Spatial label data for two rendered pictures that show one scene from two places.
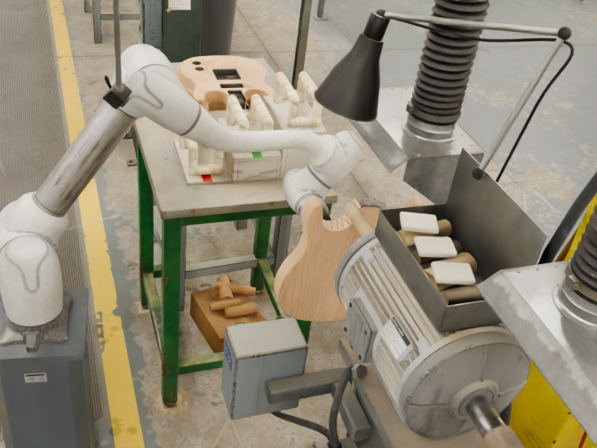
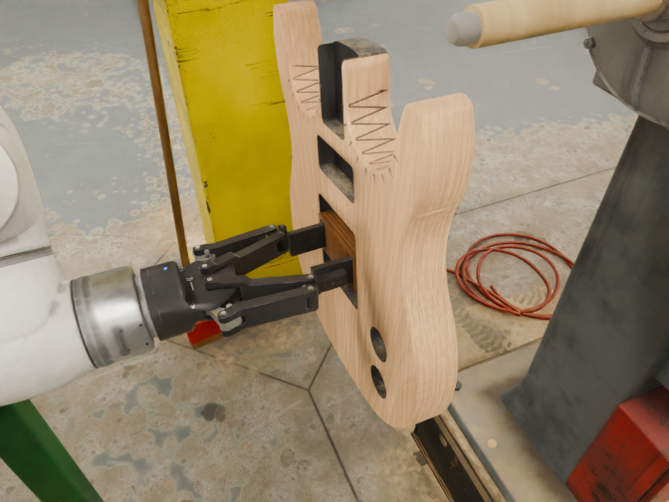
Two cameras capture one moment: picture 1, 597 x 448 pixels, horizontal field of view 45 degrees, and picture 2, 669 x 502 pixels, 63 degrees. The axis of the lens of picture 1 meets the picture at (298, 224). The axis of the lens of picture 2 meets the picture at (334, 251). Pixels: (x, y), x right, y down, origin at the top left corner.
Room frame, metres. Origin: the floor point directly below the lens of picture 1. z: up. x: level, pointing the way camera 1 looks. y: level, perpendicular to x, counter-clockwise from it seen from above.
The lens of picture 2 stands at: (1.53, 0.31, 1.42)
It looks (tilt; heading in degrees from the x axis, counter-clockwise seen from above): 44 degrees down; 270
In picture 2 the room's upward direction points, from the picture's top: straight up
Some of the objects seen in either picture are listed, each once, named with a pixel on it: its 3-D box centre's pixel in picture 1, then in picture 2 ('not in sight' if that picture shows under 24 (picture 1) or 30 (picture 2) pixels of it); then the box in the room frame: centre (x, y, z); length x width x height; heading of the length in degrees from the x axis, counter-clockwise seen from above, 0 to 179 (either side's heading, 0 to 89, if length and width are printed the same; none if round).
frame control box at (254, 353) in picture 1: (282, 398); not in sight; (1.03, -0.02, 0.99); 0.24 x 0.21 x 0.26; 23
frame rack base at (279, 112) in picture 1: (290, 135); not in sight; (2.16, 0.07, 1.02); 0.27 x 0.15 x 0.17; 23
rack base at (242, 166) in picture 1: (247, 148); not in sight; (2.10, 0.21, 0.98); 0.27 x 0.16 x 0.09; 23
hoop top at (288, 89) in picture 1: (287, 87); not in sight; (2.14, 0.10, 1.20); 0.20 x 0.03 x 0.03; 22
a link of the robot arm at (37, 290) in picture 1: (30, 275); not in sight; (1.44, 0.71, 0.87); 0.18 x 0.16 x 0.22; 27
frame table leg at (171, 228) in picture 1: (170, 317); not in sight; (1.78, 0.39, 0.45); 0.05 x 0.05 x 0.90; 23
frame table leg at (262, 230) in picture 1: (264, 212); not in sight; (2.48, 0.15, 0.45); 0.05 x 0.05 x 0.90; 23
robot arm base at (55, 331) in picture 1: (35, 319); not in sight; (1.41, 0.70, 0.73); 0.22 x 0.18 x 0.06; 16
